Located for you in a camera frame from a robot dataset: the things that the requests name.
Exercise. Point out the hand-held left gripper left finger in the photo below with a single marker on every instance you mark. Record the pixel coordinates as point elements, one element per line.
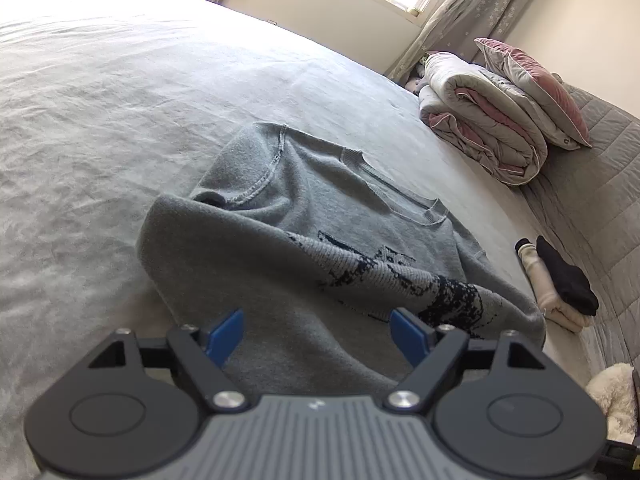
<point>227,334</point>

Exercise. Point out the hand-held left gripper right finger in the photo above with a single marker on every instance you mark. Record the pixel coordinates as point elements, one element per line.
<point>407,334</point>

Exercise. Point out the grey patterned knit sweater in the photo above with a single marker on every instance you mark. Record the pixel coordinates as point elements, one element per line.
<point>300,200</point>

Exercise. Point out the folded cream garment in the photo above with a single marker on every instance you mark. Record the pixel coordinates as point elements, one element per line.
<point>542,285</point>

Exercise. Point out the folded black garment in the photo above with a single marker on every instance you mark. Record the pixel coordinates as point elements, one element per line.
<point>565,275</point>

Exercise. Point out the white plush toy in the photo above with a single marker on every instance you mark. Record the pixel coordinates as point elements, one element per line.
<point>617,395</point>

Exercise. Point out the folded grey pink quilt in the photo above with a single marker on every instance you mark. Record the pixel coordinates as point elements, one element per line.
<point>480,110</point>

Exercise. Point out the grey quilted bedspread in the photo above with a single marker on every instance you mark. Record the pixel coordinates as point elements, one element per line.
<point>610,185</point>

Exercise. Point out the pink grey cloth bundle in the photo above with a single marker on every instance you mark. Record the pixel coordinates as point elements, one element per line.
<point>416,80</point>

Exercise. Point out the grey bed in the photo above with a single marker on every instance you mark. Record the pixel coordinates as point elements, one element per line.
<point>100,110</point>

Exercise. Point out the grey pink pillow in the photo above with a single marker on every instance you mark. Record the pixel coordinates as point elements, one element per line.
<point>535,85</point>

